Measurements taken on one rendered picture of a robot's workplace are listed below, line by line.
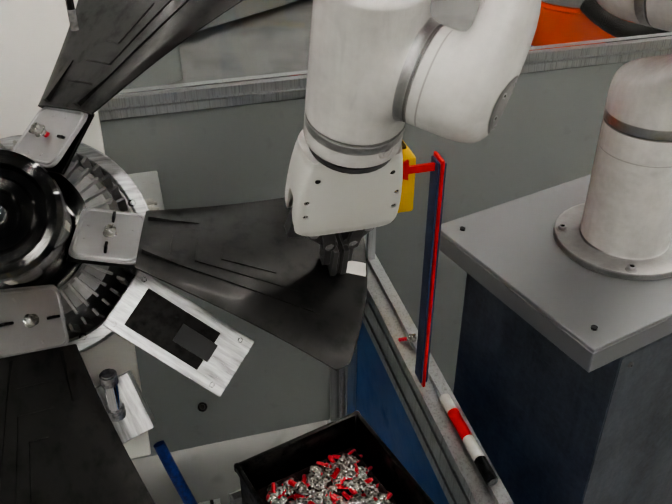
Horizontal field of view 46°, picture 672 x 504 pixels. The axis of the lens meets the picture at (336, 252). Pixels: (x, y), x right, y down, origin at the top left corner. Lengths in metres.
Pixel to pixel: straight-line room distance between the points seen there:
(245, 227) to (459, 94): 0.34
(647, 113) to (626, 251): 0.20
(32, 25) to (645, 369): 0.90
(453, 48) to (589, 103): 1.29
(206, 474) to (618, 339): 1.32
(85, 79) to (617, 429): 0.80
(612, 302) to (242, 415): 1.19
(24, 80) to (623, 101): 0.74
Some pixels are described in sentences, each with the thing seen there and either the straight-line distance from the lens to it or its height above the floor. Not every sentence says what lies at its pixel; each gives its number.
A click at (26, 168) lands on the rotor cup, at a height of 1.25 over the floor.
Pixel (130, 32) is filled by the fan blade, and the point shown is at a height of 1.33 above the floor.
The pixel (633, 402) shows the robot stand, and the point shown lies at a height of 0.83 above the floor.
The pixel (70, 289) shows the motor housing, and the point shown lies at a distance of 0.91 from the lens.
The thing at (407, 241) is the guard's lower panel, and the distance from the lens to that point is 1.83.
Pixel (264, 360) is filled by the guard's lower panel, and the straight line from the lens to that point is 1.93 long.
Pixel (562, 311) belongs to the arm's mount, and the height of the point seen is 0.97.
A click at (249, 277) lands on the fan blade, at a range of 0.78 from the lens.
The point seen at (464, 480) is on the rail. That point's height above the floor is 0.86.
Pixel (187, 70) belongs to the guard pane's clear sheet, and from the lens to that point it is 1.53.
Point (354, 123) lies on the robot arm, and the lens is 0.62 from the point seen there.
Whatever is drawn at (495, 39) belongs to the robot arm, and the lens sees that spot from 0.57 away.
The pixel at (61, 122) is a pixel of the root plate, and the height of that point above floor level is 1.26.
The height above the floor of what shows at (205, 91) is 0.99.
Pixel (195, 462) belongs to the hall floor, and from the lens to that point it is 2.13.
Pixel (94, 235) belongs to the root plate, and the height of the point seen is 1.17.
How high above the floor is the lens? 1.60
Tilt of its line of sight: 35 degrees down
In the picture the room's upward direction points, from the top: straight up
